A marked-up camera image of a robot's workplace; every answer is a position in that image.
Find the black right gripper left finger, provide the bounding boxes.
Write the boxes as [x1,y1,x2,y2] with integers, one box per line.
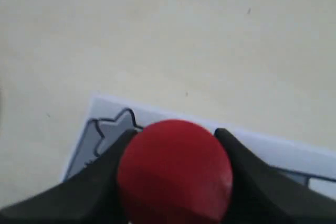
[1,130,137,223]

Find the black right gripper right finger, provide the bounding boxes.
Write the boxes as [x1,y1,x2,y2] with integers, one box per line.
[214,128,335,223]

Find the red cylinder game piece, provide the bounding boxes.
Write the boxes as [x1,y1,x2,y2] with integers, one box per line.
[117,120,233,223]

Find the paper board game sheet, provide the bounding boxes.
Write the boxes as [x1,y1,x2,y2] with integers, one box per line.
[62,95,335,199]

